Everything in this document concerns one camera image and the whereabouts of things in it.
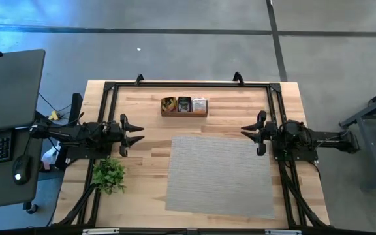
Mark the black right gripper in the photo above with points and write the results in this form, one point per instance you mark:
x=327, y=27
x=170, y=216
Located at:
x=269, y=132

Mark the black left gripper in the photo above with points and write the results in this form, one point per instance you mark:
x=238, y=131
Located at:
x=117, y=134

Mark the red orange foil tea packet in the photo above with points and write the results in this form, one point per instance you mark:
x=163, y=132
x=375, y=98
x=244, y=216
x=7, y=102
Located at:
x=169, y=101
x=169, y=108

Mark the black foil tea packet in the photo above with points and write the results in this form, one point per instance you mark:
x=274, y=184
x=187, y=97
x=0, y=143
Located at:
x=184, y=100
x=184, y=108

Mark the white orange paper tea packet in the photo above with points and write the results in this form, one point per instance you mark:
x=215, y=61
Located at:
x=199, y=107

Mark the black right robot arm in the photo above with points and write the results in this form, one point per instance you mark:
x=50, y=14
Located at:
x=325, y=138

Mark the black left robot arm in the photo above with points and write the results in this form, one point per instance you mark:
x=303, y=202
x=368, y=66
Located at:
x=70, y=134

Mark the green artificial plant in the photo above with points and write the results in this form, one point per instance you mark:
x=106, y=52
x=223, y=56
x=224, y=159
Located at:
x=109, y=176

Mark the wooden compartment tray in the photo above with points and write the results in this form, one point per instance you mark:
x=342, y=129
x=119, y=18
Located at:
x=183, y=114

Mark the grey woven placemat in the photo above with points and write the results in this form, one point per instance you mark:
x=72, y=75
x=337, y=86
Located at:
x=220, y=179

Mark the yellow connector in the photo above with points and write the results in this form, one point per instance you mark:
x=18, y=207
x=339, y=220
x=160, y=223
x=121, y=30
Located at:
x=55, y=115

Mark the black floor tape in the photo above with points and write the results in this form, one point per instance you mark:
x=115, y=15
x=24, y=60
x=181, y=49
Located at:
x=276, y=39
x=142, y=31

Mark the black computer mouse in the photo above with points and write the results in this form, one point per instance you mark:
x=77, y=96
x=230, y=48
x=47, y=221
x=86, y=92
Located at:
x=21, y=169

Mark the blue grey metal cart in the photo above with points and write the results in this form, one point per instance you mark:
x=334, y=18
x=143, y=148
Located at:
x=369, y=153

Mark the black desk caster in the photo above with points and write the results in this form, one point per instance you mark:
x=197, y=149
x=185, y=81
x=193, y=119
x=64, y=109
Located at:
x=31, y=208

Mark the grey desk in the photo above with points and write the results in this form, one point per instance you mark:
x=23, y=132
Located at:
x=8, y=91

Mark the black aluminium table frame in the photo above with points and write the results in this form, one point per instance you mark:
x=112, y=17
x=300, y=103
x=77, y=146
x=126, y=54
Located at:
x=149, y=84

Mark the black frame clamp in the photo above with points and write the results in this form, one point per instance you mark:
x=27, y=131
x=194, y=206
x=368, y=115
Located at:
x=139, y=78
x=238, y=76

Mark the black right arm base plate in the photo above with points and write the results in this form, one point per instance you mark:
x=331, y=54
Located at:
x=305, y=156

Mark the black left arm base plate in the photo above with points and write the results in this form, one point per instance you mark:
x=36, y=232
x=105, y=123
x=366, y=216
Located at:
x=77, y=155

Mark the black upright post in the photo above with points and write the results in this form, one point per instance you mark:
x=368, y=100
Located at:
x=76, y=104

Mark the white plastic bracket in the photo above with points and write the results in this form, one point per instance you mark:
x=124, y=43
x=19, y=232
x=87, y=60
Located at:
x=49, y=160

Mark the white frame bracket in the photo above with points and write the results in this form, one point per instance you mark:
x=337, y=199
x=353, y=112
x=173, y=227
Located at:
x=282, y=232
x=100, y=231

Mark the black table-level camera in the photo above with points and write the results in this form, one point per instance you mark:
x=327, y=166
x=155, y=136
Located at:
x=193, y=231

